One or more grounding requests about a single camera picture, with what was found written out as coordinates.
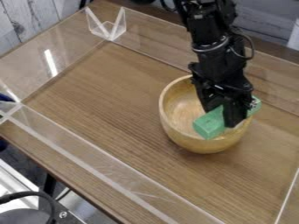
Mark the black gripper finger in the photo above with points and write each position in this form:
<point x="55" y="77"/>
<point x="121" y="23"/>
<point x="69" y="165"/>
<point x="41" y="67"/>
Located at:
<point x="236" y="110"/>
<point x="210" y="95"/>

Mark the black table leg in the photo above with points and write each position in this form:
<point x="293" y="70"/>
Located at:
<point x="50" y="184"/>

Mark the green rectangular block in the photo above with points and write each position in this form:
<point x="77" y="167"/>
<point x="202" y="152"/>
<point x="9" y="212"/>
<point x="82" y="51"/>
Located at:
<point x="210" y="124"/>

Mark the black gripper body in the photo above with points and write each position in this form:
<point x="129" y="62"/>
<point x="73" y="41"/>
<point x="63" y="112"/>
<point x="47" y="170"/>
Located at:
<point x="221" y="67"/>

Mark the light wooden bowl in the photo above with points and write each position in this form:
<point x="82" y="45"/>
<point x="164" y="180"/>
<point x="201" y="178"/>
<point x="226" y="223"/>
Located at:
<point x="180" y="109"/>

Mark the clear acrylic tray enclosure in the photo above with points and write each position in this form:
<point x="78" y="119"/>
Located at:
<point x="85" y="82"/>

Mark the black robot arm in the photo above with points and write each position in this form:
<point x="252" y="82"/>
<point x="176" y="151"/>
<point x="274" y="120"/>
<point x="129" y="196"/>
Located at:
<point x="218" y="42"/>

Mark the black metal bracket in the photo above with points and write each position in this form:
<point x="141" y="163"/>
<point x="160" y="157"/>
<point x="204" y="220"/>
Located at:
<point x="63" y="215"/>

